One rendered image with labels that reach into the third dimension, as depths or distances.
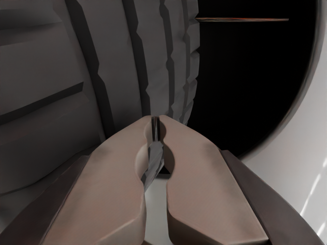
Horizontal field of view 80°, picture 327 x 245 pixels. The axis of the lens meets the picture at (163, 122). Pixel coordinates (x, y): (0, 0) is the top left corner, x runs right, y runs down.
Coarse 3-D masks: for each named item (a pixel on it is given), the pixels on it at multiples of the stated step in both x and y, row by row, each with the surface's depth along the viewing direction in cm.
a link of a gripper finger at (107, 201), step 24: (144, 120) 11; (120, 144) 9; (144, 144) 9; (96, 168) 8; (120, 168) 8; (144, 168) 10; (72, 192) 7; (96, 192) 7; (120, 192) 7; (144, 192) 7; (72, 216) 6; (96, 216) 6; (120, 216) 6; (144, 216) 7; (48, 240) 5; (72, 240) 5; (96, 240) 5; (120, 240) 6
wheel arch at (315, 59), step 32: (224, 0) 59; (256, 0) 56; (288, 0) 53; (320, 0) 28; (224, 32) 63; (256, 32) 60; (288, 32) 56; (320, 32) 29; (224, 64) 68; (256, 64) 64; (288, 64) 56; (224, 96) 74; (256, 96) 68; (288, 96) 41; (192, 128) 86; (224, 128) 73; (256, 128) 51
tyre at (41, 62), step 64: (0, 0) 6; (64, 0) 8; (128, 0) 11; (192, 0) 19; (0, 64) 6; (64, 64) 8; (128, 64) 11; (192, 64) 21; (0, 128) 7; (64, 128) 8; (0, 192) 7
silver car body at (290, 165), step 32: (320, 64) 31; (320, 96) 33; (288, 128) 38; (320, 128) 35; (256, 160) 44; (288, 160) 41; (320, 160) 38; (160, 192) 67; (288, 192) 44; (320, 192) 41; (160, 224) 77; (320, 224) 45
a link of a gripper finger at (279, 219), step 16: (240, 176) 7; (256, 176) 7; (256, 192) 7; (272, 192) 7; (256, 208) 6; (272, 208) 6; (288, 208) 6; (272, 224) 6; (288, 224) 6; (304, 224) 6; (272, 240) 5; (288, 240) 5; (304, 240) 5; (320, 240) 5
